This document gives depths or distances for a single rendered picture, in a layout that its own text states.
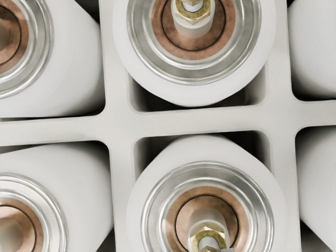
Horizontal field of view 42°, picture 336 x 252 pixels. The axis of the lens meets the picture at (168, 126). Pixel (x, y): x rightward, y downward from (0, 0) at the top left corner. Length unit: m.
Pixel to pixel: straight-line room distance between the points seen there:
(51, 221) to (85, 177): 0.05
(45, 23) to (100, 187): 0.12
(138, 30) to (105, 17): 0.08
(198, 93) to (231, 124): 0.08
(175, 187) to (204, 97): 0.05
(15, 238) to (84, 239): 0.04
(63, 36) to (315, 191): 0.18
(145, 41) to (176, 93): 0.03
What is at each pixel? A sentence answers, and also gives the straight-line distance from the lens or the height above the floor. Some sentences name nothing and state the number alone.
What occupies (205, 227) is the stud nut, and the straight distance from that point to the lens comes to 0.22.
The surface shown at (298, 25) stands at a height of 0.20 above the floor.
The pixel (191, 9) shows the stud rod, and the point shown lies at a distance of 0.21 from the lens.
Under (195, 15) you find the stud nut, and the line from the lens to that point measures 0.22.
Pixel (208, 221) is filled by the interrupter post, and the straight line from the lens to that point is 0.23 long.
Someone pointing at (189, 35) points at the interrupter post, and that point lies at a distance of 0.25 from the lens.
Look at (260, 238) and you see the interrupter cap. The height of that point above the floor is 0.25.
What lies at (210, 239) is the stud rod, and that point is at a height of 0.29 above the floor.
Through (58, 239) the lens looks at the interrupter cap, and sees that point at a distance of 0.27.
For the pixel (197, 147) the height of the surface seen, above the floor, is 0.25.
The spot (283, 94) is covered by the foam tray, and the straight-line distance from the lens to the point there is 0.33.
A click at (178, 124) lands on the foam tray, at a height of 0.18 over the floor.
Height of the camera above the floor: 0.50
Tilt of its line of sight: 86 degrees down
